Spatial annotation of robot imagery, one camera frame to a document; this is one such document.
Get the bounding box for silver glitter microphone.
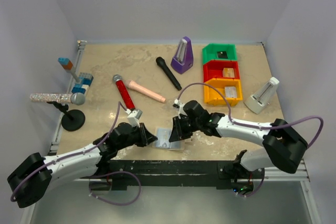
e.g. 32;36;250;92
29;93;86;105

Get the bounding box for black microphone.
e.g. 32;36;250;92
155;57;182;91

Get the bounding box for blue credit cards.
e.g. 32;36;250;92
154;127;182;149

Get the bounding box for pink microphone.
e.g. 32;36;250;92
124;80;166;103

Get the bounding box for yellow storage bin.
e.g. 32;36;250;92
204;78;243;106

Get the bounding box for green storage bin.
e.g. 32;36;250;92
202;44;237;64

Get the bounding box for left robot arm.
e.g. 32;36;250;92
7;123;157;208

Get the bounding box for beige leather card holder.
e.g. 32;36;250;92
152;126;186;152

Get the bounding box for black microphone stand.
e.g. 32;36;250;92
48;102;86;132

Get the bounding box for red glitter microphone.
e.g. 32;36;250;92
112;74;135;111

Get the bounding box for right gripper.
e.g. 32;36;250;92
169;114;202;142

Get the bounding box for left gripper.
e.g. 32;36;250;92
117;123;158;151

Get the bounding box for wooden block in red bin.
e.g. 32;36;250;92
223;68;235;79

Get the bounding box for blue toy brick tower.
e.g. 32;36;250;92
58;57;94;96

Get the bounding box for black item in green bin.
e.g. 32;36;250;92
217;51;228;59

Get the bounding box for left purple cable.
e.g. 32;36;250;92
10;101;131;201

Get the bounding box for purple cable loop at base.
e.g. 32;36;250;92
88;170;143;206

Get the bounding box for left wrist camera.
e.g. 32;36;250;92
126;109;142;127

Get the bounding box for card stack in yellow bin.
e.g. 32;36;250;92
224;86;238;99

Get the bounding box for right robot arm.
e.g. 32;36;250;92
169;100;308;179

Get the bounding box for red storage bin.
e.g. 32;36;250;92
203;60;240;82

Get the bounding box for purple metronome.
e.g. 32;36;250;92
171;36;194;74

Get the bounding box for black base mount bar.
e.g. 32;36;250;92
94;160;265;190

